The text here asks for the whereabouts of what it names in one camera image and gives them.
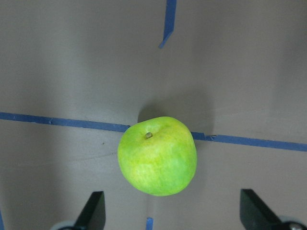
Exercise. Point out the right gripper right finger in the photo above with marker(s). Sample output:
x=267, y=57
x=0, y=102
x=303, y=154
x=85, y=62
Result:
x=256, y=215

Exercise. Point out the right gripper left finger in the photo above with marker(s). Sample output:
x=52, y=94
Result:
x=92, y=216

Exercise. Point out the green apple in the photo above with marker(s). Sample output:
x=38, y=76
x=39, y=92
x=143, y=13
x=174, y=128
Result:
x=158, y=156

